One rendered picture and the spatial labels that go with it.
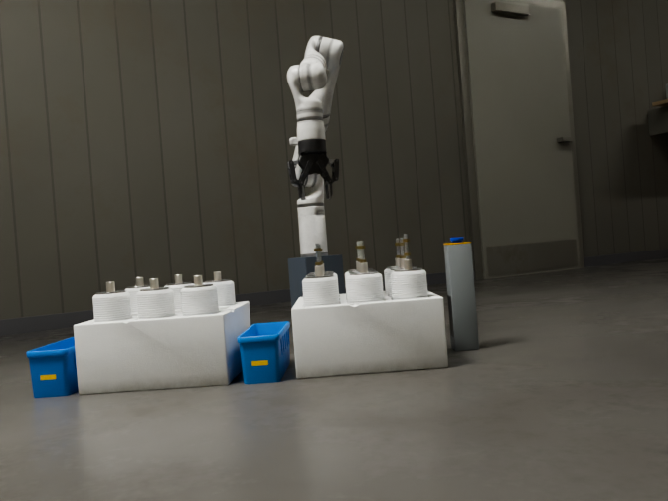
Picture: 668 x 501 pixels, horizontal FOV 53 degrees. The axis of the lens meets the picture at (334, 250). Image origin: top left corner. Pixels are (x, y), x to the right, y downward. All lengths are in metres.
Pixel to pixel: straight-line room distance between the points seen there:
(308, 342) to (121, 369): 0.48
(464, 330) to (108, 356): 0.98
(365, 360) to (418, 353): 0.14
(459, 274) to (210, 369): 0.76
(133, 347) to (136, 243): 2.22
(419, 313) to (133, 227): 2.52
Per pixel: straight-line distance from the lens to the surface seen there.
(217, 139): 4.20
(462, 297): 2.00
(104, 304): 1.86
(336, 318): 1.73
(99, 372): 1.86
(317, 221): 2.27
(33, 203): 3.93
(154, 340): 1.80
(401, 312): 1.74
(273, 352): 1.73
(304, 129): 1.79
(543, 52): 5.82
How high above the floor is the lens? 0.33
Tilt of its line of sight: level
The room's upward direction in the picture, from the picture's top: 4 degrees counter-clockwise
